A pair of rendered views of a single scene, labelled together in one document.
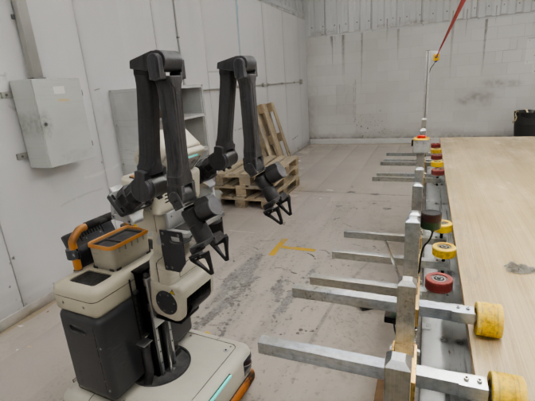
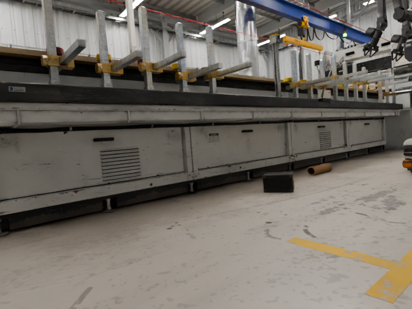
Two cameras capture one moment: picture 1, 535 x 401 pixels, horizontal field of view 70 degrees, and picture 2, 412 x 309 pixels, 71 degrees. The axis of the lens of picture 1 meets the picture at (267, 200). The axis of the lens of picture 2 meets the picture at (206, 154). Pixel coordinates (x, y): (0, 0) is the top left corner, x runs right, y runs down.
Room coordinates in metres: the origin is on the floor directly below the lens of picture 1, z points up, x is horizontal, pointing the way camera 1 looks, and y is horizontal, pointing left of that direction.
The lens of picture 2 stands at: (4.36, -0.18, 0.39)
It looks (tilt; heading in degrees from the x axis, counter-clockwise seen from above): 3 degrees down; 208
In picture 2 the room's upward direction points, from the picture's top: 4 degrees counter-clockwise
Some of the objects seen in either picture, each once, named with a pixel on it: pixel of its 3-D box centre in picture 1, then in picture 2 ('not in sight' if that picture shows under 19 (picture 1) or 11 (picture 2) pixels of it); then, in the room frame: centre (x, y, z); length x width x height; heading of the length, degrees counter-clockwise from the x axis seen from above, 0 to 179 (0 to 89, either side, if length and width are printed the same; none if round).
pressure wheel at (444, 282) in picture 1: (438, 292); not in sight; (1.07, -0.52, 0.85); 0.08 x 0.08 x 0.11
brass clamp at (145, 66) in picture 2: not in sight; (150, 68); (2.96, -1.23, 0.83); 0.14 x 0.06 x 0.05; 157
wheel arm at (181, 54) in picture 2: (408, 164); (161, 64); (2.98, -1.14, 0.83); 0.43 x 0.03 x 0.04; 67
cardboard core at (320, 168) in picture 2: (383, 395); (319, 168); (1.50, -0.49, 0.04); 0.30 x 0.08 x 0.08; 157
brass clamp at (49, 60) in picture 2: not in sight; (57, 62); (3.42, -1.43, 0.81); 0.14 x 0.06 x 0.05; 157
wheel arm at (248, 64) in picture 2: (405, 179); (225, 72); (2.52, -0.94, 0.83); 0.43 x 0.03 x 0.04; 67
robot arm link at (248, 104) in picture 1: (249, 118); (381, 2); (1.51, 0.04, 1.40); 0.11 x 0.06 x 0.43; 153
